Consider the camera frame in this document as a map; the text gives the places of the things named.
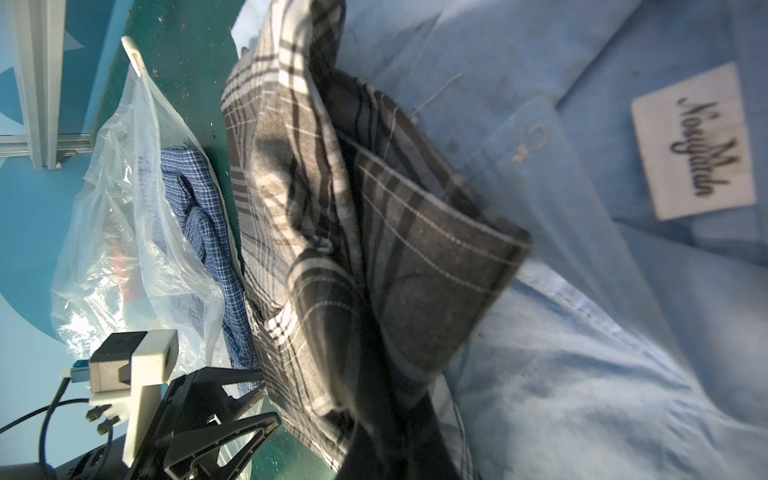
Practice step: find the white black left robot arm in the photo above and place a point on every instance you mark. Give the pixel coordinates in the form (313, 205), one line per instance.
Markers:
(198, 432)

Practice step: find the dark plaid shirt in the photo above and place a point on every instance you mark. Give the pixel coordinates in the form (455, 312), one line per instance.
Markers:
(368, 259)

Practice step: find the aluminium back frame rail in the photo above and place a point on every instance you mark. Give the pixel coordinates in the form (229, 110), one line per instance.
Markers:
(37, 35)

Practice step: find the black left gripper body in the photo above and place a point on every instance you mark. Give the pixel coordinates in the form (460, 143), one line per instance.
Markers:
(173, 418)

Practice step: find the clear plastic vacuum bag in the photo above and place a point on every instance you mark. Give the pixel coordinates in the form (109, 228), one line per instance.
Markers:
(126, 264)

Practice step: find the light blue shirt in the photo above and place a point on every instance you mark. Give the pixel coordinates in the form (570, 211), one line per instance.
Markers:
(629, 140)

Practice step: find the blue checked shirt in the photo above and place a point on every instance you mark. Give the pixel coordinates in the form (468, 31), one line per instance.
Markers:
(194, 196)

